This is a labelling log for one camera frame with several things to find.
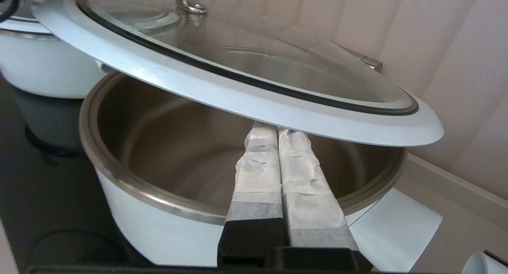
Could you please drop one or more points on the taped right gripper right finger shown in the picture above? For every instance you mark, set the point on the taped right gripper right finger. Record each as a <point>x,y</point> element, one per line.
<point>307,186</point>

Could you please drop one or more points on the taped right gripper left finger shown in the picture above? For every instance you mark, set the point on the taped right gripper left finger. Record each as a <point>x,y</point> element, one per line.
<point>258,179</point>

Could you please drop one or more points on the glass lid white rim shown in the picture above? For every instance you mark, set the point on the glass lid white rim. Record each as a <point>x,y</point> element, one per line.
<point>16,26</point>
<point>238,95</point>

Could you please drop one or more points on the white round pot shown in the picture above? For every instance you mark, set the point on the white round pot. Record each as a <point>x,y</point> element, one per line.
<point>51,68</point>
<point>482,264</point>
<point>158,234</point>

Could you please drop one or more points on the black glass cooktop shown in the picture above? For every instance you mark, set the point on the black glass cooktop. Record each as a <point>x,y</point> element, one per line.
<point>47,194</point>

